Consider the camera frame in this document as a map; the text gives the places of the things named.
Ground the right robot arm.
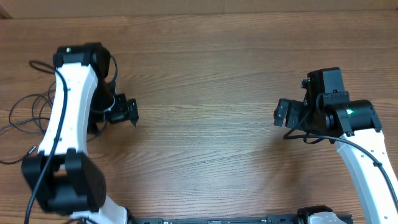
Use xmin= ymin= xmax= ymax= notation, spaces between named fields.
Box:
xmin=274 ymin=67 xmax=397 ymax=223

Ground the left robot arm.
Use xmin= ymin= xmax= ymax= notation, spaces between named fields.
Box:
xmin=21 ymin=42 xmax=139 ymax=223

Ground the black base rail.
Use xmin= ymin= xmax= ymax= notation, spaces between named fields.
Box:
xmin=128 ymin=215 xmax=310 ymax=224

